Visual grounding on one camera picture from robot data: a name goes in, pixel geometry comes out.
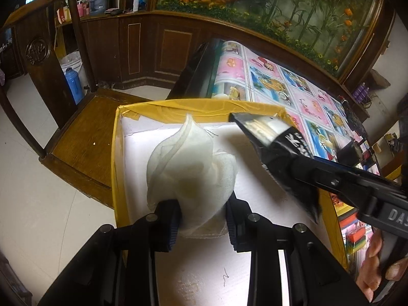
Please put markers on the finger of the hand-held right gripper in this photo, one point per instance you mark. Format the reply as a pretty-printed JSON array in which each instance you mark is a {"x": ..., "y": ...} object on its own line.
[{"x": 331, "y": 175}]

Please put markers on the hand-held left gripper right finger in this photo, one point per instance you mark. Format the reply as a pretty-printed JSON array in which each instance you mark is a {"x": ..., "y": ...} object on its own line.
[{"x": 232, "y": 232}]

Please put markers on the black gear device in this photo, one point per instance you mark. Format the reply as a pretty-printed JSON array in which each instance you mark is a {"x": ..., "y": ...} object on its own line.
[{"x": 353, "y": 116}]

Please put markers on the red and white carton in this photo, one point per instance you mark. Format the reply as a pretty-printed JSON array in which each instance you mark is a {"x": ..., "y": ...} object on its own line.
[{"x": 63, "y": 14}]

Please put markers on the wooden partition cabinet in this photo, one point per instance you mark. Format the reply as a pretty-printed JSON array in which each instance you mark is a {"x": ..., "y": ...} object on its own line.
[{"x": 172, "y": 47}]

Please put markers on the black plastic packet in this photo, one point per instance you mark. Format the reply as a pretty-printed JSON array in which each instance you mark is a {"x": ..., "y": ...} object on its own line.
[{"x": 274, "y": 134}]

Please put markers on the blue thermos flask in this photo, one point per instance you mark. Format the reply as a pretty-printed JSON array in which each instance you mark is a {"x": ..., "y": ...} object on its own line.
[{"x": 74, "y": 86}]

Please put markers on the printed tablecloth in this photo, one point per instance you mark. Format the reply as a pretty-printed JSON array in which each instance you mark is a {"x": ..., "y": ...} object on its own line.
[{"x": 287, "y": 79}]

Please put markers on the white mesh cloth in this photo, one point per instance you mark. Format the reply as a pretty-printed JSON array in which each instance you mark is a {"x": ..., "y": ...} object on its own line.
[{"x": 191, "y": 172}]

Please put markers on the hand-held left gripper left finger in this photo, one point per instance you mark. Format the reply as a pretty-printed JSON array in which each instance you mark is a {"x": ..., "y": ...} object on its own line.
[{"x": 172, "y": 226}]

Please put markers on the wooden chair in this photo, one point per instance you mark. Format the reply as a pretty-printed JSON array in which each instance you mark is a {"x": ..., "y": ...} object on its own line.
[{"x": 86, "y": 134}]

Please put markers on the white bucket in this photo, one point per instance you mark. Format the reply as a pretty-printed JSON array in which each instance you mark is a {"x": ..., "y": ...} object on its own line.
[{"x": 75, "y": 59}]

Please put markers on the purple bottle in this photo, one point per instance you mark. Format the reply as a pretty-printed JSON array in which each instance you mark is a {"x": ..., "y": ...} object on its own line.
[
  {"x": 365, "y": 91},
  {"x": 357, "y": 94}
]

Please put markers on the white spray bottle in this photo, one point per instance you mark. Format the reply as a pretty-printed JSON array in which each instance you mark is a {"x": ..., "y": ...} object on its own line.
[{"x": 136, "y": 3}]

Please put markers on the yellow taped cardboard box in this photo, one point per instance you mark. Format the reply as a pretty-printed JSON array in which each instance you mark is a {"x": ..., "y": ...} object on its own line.
[{"x": 140, "y": 106}]

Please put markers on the artificial flower glass display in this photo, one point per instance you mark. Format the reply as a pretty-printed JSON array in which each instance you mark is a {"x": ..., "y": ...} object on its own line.
[{"x": 271, "y": 3}]

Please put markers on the pink cup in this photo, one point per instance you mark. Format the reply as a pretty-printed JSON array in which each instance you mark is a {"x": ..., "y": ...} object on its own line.
[{"x": 81, "y": 9}]

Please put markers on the person's right hand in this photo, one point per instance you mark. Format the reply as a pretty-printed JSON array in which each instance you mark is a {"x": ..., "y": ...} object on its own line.
[{"x": 369, "y": 271}]

